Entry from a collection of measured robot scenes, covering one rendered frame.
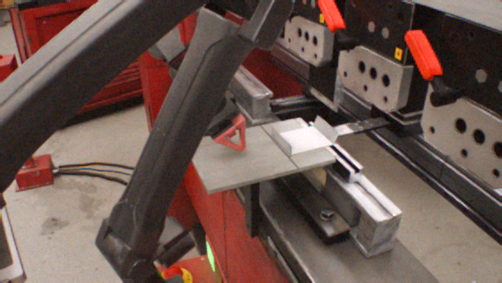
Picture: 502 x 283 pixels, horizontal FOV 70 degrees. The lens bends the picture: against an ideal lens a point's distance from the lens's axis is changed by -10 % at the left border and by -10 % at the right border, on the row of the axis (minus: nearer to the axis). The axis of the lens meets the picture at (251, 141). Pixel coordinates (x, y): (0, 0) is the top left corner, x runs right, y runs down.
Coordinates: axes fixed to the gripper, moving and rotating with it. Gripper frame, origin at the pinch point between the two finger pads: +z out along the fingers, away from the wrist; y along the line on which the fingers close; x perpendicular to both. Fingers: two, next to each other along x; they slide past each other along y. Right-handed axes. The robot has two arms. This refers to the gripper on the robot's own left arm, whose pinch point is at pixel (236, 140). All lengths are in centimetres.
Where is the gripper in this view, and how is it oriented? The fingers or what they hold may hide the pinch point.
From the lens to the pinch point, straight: 77.7
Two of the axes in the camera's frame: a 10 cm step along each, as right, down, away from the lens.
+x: -8.1, 5.8, -0.3
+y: -3.8, -4.9, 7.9
